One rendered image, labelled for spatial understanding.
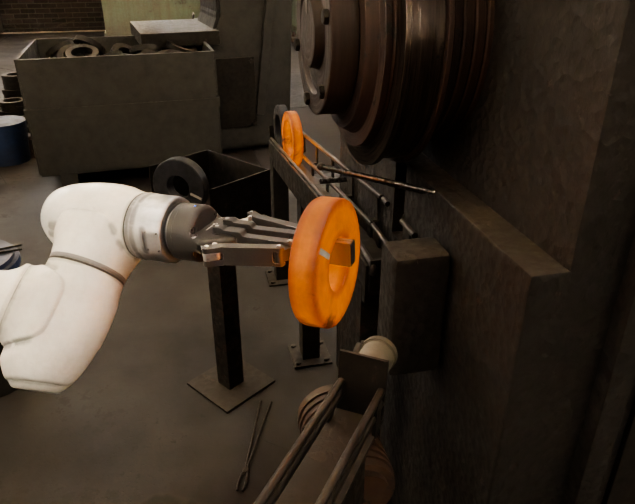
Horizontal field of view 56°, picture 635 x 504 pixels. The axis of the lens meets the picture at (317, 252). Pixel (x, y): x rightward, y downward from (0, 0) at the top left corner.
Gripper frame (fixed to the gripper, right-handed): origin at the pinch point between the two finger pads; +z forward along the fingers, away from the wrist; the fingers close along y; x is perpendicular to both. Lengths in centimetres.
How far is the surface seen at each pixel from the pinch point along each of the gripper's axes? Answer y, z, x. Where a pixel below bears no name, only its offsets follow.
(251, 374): -76, -59, -88
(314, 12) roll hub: -37.4, -15.5, 23.7
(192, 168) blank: -66, -64, -16
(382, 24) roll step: -30.3, -1.9, 22.3
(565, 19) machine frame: -24.2, 23.1, 23.2
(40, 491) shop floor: -15, -88, -88
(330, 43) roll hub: -30.2, -10.1, 19.7
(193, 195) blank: -66, -64, -23
